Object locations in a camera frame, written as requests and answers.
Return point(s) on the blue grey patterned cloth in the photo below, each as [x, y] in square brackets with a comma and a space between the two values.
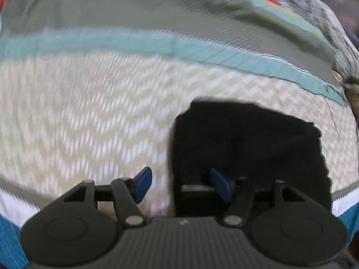
[317, 19]

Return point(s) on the patterned teal and beige bedsheet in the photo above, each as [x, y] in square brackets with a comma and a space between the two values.
[84, 103]

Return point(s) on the black pants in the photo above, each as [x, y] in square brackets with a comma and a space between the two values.
[246, 140]

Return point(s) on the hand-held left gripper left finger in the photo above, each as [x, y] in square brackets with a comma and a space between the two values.
[144, 182]

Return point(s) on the olive grey crumpled cloth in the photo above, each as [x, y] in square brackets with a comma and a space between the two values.
[352, 92]

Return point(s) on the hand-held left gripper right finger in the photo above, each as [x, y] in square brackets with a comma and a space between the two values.
[220, 183]

